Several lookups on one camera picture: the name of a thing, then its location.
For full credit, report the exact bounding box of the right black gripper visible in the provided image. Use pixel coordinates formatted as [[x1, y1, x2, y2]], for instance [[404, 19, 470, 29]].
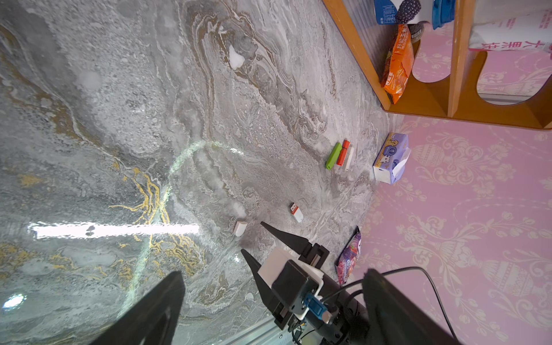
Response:
[[241, 221, 328, 330]]

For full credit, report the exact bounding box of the green usb drive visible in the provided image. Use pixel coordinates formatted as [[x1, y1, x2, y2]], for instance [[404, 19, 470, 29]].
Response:
[[325, 142, 342, 170]]

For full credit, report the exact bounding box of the purple candy bag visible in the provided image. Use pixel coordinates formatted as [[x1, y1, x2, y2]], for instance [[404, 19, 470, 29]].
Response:
[[335, 227, 362, 285]]

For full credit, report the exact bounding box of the wooden shelf rack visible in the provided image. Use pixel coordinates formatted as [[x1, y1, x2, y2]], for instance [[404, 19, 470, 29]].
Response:
[[324, 1, 551, 130]]

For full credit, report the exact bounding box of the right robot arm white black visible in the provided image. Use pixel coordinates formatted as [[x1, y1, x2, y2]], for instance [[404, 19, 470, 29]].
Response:
[[241, 222, 459, 344]]

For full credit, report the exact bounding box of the purple tissue box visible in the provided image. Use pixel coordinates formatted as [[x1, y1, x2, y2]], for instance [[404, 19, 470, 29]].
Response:
[[372, 132, 411, 185]]

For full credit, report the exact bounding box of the orange snack bag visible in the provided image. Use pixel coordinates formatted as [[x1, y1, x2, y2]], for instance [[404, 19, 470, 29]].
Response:
[[380, 24, 415, 104]]

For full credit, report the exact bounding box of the white usb cap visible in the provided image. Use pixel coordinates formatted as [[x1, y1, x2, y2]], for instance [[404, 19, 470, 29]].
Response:
[[234, 221, 247, 237]]

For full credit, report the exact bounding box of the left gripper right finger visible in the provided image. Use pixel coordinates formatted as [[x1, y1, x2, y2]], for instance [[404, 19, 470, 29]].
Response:
[[362, 269, 459, 344]]

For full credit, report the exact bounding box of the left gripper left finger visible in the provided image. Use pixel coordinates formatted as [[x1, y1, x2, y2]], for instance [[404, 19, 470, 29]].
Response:
[[92, 271, 185, 345]]

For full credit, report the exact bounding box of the blue item on shelf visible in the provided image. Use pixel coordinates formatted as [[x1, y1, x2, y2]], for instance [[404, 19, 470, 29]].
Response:
[[374, 0, 398, 24]]

